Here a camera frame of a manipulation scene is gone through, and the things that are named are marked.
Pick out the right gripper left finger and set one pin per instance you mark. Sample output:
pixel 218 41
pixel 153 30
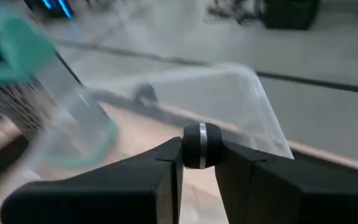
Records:
pixel 120 193

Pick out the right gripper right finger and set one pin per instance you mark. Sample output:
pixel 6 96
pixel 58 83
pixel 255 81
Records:
pixel 291 193

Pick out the clear plastic bin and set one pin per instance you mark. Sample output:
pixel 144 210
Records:
pixel 213 93

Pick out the black computer blue lights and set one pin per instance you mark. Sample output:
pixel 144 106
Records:
pixel 57 6

